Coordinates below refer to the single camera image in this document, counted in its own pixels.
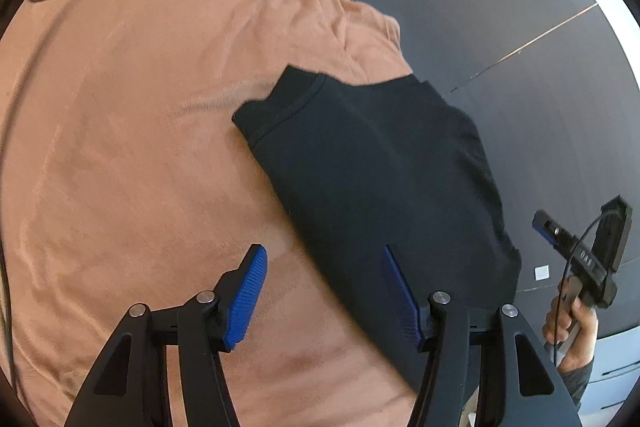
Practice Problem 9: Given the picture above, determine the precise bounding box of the black t-shirt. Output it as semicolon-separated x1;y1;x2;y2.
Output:
233;67;522;388

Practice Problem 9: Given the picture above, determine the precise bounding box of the person's right forearm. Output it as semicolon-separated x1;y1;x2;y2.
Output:
558;358;594;410

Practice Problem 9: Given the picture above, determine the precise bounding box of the person's right hand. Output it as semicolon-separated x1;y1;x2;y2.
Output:
541;293;600;375

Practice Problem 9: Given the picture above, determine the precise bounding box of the white drawer unit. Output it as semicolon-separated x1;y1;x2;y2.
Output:
579;327;640;426

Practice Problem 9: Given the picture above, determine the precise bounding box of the brown bed blanket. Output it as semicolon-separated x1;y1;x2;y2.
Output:
1;0;414;426

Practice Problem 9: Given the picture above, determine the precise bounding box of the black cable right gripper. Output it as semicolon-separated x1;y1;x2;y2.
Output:
549;208;624;368

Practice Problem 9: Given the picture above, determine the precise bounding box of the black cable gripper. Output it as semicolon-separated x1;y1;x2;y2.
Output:
0;235;22;403
549;208;624;368

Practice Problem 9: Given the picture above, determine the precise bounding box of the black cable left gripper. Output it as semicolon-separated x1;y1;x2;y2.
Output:
0;235;22;403

